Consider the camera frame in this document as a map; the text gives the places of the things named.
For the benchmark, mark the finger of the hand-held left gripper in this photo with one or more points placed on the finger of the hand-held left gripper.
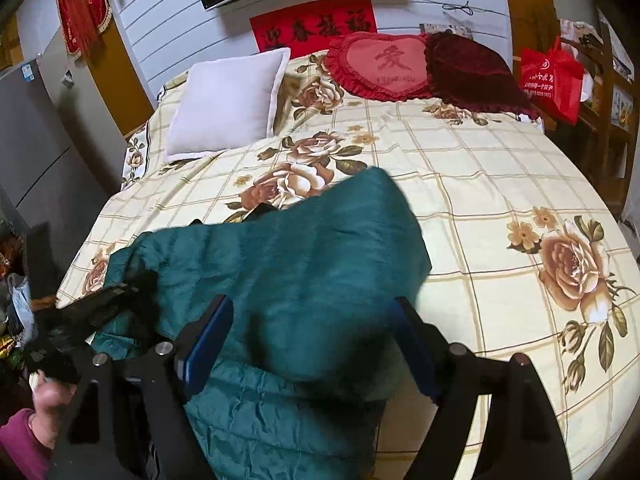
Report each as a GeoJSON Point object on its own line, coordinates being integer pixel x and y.
{"type": "Point", "coordinates": [100, 302]}

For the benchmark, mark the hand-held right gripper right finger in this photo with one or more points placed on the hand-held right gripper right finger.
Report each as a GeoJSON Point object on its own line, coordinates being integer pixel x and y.
{"type": "Point", "coordinates": [417, 355]}

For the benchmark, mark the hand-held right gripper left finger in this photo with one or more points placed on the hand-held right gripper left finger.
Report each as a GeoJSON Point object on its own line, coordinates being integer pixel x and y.
{"type": "Point", "coordinates": [205, 350]}

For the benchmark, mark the green puffer jacket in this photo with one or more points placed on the green puffer jacket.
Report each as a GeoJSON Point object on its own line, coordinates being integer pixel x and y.
{"type": "Point", "coordinates": [310, 270]}

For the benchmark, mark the person's left forearm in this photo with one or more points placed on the person's left forearm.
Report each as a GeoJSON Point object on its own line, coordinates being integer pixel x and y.
{"type": "Point", "coordinates": [20, 442]}

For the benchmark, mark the person's left hand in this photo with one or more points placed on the person's left hand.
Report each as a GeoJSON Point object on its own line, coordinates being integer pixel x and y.
{"type": "Point", "coordinates": [50, 402]}

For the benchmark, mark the white plastic bag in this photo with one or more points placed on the white plastic bag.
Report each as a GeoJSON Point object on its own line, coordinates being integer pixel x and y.
{"type": "Point", "coordinates": [21, 302]}

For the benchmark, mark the grey refrigerator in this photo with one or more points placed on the grey refrigerator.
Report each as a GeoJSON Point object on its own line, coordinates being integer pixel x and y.
{"type": "Point", "coordinates": [40, 150]}

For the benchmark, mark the bed with floral checked sheet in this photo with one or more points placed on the bed with floral checked sheet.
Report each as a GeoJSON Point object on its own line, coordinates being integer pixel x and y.
{"type": "Point", "coordinates": [475, 200]}

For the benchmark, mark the white square pillow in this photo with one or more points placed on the white square pillow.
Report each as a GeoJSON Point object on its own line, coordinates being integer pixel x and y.
{"type": "Point", "coordinates": [225, 100]}

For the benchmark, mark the dark red velvet pillow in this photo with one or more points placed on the dark red velvet pillow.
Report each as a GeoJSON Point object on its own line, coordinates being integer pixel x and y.
{"type": "Point", "coordinates": [475, 75]}

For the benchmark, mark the red heart-shaped pillow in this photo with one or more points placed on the red heart-shaped pillow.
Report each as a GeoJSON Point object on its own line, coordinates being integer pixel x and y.
{"type": "Point", "coordinates": [385, 65]}

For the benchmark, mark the wooden shelf rack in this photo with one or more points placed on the wooden shelf rack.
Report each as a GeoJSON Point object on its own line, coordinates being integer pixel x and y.
{"type": "Point", "coordinates": [607, 125]}

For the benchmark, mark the red shopping bag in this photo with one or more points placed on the red shopping bag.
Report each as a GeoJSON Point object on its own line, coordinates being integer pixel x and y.
{"type": "Point", "coordinates": [550, 80]}

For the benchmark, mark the orange wooden wall post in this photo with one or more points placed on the orange wooden wall post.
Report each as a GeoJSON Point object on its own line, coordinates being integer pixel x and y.
{"type": "Point", "coordinates": [120, 90]}
{"type": "Point", "coordinates": [530, 5]}

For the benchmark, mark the red tasselled wall hanging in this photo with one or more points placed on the red tasselled wall hanging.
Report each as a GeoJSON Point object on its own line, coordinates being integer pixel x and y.
{"type": "Point", "coordinates": [82, 10]}

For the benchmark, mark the red wall banner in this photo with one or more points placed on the red wall banner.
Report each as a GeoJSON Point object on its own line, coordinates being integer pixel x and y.
{"type": "Point", "coordinates": [310, 25]}

